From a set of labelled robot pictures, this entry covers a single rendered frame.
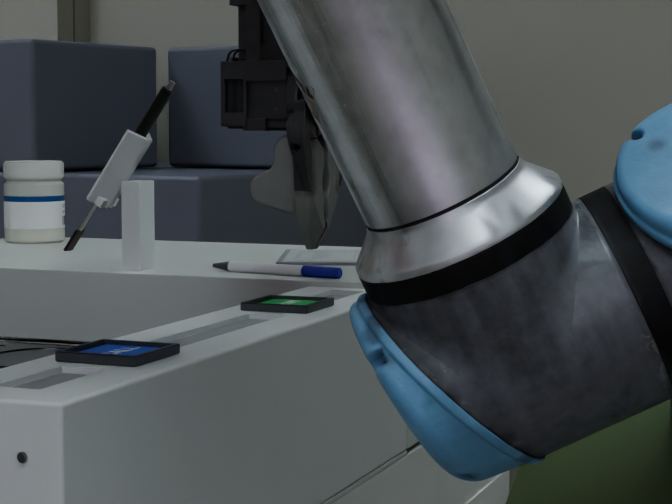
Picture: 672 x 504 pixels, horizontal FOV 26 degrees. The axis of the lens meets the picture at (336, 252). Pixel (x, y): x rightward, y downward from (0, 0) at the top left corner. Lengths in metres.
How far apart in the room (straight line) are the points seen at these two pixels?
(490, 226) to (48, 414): 0.25
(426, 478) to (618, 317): 0.64
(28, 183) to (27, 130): 1.45
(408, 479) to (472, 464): 0.54
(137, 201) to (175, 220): 1.54
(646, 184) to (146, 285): 0.72
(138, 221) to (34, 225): 0.35
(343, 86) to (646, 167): 0.16
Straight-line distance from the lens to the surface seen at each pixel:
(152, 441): 0.85
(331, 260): 1.45
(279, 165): 1.16
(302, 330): 1.04
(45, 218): 1.72
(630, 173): 0.74
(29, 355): 1.32
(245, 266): 1.35
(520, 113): 3.69
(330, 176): 1.18
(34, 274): 1.43
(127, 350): 0.91
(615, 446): 0.93
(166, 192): 2.93
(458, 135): 0.71
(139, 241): 1.39
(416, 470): 1.31
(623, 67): 3.59
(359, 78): 0.70
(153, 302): 1.36
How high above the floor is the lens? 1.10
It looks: 5 degrees down
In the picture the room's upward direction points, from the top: straight up
